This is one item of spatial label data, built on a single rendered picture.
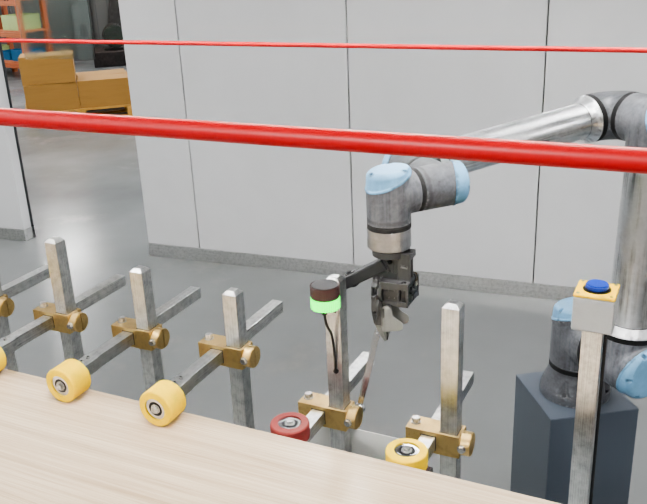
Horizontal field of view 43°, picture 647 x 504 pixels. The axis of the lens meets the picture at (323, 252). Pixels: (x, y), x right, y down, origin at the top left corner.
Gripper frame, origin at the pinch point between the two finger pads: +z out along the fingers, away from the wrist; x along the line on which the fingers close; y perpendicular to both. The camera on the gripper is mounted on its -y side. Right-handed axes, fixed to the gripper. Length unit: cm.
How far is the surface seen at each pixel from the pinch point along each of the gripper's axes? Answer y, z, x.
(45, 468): -48, 11, -53
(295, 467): -3.8, 11.5, -35.3
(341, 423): -5.9, 17.5, -10.3
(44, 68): -612, 32, 541
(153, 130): 40, -73, -121
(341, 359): -5.5, 2.4, -9.5
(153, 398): -36.2, 4.5, -33.7
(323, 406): -10.2, 14.5, -9.9
